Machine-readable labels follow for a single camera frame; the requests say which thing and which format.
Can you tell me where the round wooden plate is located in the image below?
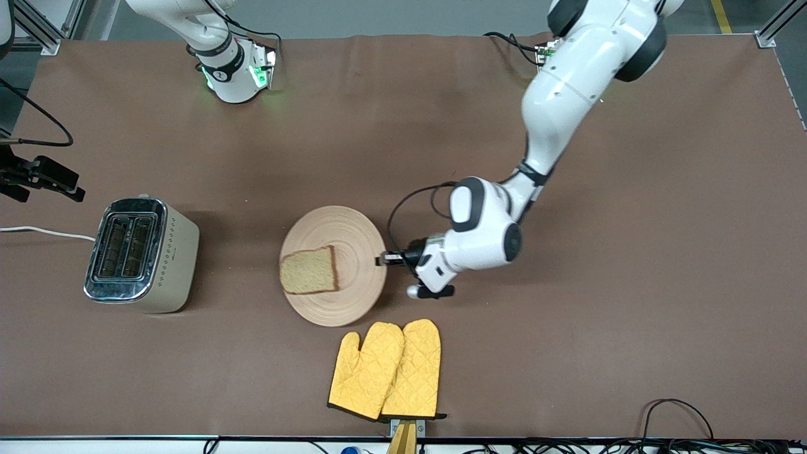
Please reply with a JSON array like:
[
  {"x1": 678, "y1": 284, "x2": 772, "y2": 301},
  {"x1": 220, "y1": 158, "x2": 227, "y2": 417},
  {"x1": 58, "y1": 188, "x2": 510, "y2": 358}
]
[{"x1": 279, "y1": 206, "x2": 387, "y2": 328}]

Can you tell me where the slice of toast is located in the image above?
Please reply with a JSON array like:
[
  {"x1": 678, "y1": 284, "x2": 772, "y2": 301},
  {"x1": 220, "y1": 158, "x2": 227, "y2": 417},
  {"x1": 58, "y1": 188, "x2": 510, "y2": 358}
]
[{"x1": 279, "y1": 245, "x2": 340, "y2": 296}]

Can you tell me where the yellow quilted oven mitt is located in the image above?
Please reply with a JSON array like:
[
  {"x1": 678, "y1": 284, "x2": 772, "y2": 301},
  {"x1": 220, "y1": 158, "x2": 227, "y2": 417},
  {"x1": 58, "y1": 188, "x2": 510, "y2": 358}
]
[
  {"x1": 327, "y1": 322, "x2": 405, "y2": 422},
  {"x1": 380, "y1": 318, "x2": 448, "y2": 421}
]

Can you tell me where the beige chrome toaster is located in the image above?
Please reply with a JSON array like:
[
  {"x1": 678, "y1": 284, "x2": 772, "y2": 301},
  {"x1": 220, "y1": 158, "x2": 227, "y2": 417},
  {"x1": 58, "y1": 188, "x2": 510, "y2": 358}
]
[{"x1": 83, "y1": 195, "x2": 200, "y2": 314}]

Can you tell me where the brown tablecloth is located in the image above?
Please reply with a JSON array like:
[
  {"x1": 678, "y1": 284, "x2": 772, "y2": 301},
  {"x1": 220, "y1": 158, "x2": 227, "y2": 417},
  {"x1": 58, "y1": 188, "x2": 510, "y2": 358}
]
[{"x1": 0, "y1": 33, "x2": 807, "y2": 439}]

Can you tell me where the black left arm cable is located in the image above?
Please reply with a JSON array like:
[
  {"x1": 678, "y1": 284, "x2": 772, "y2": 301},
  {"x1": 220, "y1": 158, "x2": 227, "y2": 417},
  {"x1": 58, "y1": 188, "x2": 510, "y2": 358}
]
[{"x1": 386, "y1": 182, "x2": 458, "y2": 254}]

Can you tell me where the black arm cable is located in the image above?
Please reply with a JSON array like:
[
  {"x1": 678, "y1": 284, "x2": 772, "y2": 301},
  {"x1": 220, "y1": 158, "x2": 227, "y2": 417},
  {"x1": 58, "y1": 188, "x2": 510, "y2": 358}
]
[
  {"x1": 386, "y1": 182, "x2": 458, "y2": 254},
  {"x1": 0, "y1": 77, "x2": 75, "y2": 148}
]

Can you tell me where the white toaster power cord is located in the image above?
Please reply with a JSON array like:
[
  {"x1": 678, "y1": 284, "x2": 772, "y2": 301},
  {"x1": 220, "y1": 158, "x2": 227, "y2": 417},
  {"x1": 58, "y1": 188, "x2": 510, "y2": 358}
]
[{"x1": 0, "y1": 225, "x2": 97, "y2": 243}]

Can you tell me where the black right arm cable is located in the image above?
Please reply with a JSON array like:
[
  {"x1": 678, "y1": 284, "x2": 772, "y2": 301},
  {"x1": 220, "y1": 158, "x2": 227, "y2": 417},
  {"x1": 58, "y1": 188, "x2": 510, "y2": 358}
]
[{"x1": 0, "y1": 77, "x2": 75, "y2": 148}]

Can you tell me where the aluminium frame profile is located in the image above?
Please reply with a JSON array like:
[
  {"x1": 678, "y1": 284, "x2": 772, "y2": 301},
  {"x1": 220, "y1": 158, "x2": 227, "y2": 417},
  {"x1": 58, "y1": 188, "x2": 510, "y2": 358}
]
[
  {"x1": 11, "y1": 0, "x2": 64, "y2": 57},
  {"x1": 755, "y1": 0, "x2": 807, "y2": 49}
]

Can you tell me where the small metal bracket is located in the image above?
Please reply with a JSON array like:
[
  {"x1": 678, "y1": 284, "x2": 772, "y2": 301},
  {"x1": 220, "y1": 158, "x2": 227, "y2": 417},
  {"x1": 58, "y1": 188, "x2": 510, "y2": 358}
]
[{"x1": 390, "y1": 417, "x2": 427, "y2": 439}]

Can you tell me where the black left base cable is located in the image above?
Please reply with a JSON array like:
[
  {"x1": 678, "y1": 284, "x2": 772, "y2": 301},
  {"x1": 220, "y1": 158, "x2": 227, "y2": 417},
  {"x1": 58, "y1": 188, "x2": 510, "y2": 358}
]
[{"x1": 483, "y1": 31, "x2": 544, "y2": 67}]

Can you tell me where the black base cable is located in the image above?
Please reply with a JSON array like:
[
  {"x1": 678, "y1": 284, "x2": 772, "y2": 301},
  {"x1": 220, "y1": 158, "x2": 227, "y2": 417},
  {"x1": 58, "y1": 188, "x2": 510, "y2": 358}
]
[
  {"x1": 200, "y1": 0, "x2": 282, "y2": 52},
  {"x1": 483, "y1": 31, "x2": 544, "y2": 67}
]

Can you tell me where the black right base cable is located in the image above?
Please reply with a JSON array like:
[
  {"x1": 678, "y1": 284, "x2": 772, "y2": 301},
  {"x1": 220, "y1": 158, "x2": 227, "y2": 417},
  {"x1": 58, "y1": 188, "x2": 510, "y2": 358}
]
[{"x1": 200, "y1": 0, "x2": 282, "y2": 52}]

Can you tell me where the black cable bundle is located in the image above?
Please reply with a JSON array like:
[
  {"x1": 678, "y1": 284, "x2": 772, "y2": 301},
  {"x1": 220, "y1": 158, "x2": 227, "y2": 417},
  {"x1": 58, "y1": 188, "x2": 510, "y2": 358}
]
[{"x1": 463, "y1": 438, "x2": 807, "y2": 454}]

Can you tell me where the black looped cable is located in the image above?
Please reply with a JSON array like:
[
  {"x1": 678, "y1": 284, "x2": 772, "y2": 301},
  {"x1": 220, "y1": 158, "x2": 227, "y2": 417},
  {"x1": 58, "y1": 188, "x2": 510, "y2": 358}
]
[{"x1": 639, "y1": 398, "x2": 717, "y2": 442}]

